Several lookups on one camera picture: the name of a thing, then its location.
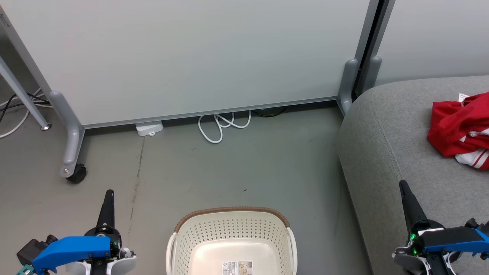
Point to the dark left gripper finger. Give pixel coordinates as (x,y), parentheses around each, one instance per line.
(107,212)

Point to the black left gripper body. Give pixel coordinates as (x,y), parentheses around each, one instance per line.
(115,237)

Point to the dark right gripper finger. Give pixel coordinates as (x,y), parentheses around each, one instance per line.
(410,208)

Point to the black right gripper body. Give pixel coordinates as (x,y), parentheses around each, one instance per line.
(417,240)

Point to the red garment with white print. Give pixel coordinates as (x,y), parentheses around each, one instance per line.
(450,122)

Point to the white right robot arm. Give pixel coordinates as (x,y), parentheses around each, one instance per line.
(405,259)

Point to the white perforated laundry basket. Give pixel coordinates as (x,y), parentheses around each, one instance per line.
(233,233)

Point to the paper label inside basket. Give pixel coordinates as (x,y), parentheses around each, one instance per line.
(237,268)

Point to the black caster wheel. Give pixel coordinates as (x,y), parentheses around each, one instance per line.
(78,175)

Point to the grey fabric sofa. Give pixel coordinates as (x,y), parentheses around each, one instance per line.
(382,152)

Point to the grey partition leg with caster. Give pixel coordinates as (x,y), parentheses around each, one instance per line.
(70,141)

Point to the white power adapter box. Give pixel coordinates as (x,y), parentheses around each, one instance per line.
(149,128)

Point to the short grey partition leg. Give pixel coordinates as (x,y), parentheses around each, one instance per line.
(375,72)
(347,84)

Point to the slanted grey metal leg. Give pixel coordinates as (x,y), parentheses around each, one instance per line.
(23,95)

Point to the narrow white partition panel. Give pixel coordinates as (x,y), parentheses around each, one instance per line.
(439,38)

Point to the large white partition panel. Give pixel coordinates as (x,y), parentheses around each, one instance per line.
(191,57)

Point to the blue right camera mount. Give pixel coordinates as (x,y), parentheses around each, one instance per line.
(454,238)

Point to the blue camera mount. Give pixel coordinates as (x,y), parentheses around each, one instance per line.
(68,248)
(454,238)

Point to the blue left camera mount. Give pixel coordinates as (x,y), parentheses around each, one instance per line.
(68,248)

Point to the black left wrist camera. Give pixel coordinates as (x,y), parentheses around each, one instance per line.
(32,248)

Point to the teal left camera connector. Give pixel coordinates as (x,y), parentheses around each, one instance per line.
(25,270)

